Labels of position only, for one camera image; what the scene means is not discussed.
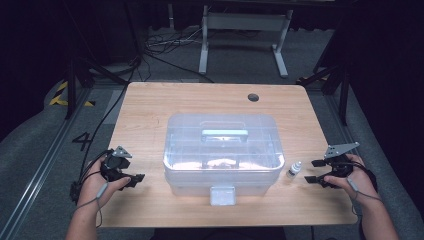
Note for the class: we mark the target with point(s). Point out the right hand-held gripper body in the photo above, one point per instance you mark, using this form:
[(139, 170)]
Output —
[(340, 166)]

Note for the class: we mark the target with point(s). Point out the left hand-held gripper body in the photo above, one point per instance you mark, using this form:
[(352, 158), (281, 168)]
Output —
[(115, 165)]

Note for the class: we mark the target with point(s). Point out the small white dropper bottle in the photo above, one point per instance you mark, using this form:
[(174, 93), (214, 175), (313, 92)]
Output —
[(294, 170)]

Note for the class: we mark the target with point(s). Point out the clear plastic storage box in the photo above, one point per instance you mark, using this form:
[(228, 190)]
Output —
[(223, 153)]

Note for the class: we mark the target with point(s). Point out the person's right hand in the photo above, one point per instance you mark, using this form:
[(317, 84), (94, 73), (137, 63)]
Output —
[(361, 186)]

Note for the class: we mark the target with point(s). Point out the person's left hand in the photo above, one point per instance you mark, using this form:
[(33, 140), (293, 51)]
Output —
[(90, 186)]

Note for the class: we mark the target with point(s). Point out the black metal stand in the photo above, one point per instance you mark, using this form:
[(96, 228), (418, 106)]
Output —
[(343, 93)]

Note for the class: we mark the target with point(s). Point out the yellow black floor tape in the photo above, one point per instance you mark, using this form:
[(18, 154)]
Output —
[(57, 99)]

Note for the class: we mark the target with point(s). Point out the black tripod stand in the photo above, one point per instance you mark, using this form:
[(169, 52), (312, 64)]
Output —
[(70, 86)]

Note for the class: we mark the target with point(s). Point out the person's dark clothing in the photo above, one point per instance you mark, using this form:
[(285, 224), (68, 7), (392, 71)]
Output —
[(216, 234)]

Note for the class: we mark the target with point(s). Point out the metal floor rail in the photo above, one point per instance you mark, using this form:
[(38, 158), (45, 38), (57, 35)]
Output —
[(40, 173), (336, 113)]

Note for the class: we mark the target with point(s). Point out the white metal desk frame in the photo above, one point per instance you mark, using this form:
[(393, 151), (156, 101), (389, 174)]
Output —
[(245, 21)]

